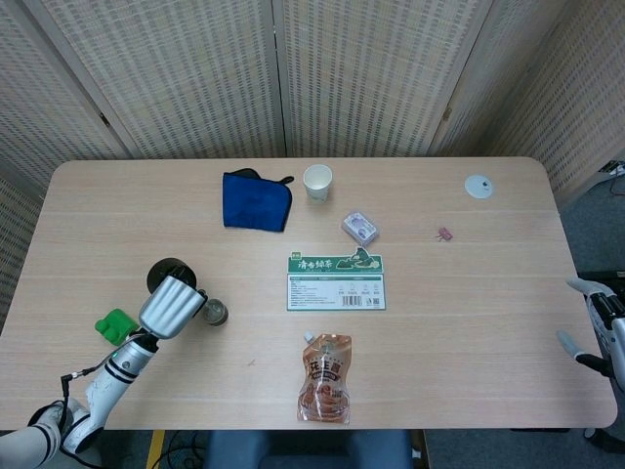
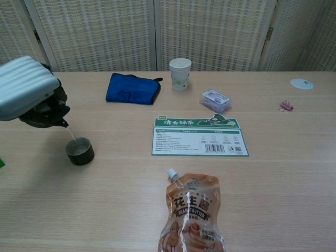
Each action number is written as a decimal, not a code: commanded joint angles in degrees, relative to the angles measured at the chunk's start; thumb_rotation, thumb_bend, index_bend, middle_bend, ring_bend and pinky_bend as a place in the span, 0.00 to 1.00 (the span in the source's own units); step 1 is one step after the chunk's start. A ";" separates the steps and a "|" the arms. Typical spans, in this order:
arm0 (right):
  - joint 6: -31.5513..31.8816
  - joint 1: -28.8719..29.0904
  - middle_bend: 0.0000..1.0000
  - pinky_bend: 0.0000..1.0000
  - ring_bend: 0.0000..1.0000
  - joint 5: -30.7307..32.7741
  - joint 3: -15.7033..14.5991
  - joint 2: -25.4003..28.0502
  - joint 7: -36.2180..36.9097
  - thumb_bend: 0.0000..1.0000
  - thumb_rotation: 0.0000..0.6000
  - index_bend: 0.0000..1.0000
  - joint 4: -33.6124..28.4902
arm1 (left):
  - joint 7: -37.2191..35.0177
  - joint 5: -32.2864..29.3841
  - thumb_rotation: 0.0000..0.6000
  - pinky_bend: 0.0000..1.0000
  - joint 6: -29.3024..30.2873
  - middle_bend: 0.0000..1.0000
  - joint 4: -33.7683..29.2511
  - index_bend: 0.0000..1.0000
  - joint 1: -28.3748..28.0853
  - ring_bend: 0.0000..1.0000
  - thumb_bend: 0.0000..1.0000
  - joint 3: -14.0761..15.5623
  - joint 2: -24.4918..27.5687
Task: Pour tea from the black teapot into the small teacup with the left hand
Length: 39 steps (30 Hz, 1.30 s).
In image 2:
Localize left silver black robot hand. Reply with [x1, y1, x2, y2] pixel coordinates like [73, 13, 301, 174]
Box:
[0, 55, 68, 122]

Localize black cast iron teapot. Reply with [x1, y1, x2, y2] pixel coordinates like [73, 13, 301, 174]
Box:
[19, 86, 71, 130]

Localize dark green teacup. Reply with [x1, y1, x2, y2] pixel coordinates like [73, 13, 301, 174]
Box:
[65, 137, 95, 166]

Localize white paper cup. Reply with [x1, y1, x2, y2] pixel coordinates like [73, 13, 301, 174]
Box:
[169, 58, 192, 92]

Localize green tea label card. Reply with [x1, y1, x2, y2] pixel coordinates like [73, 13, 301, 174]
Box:
[151, 113, 250, 158]

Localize woven bamboo folding screen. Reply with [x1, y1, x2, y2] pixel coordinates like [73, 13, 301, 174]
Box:
[0, 0, 336, 73]

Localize blue folded cloth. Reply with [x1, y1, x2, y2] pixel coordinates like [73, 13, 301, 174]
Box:
[105, 72, 163, 106]

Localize clear box purple contents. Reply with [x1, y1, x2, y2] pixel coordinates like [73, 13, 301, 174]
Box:
[198, 89, 234, 114]

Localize peanut butter spout pouch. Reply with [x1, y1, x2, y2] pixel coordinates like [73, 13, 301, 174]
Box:
[157, 168, 226, 252]

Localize pink binder clip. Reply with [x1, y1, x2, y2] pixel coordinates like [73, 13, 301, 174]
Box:
[279, 100, 295, 112]

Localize white round disc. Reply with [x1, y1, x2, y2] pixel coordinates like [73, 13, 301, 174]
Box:
[290, 78, 314, 91]

